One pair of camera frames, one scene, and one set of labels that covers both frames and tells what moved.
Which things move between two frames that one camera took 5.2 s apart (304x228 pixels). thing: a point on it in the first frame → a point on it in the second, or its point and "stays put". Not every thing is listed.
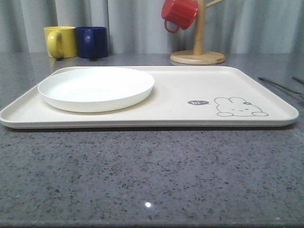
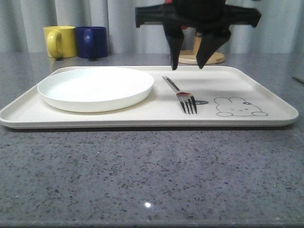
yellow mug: [61, 42] stays put
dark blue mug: [92, 42] stays put
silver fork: [301, 94] → [186, 99]
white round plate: [95, 89] stays put
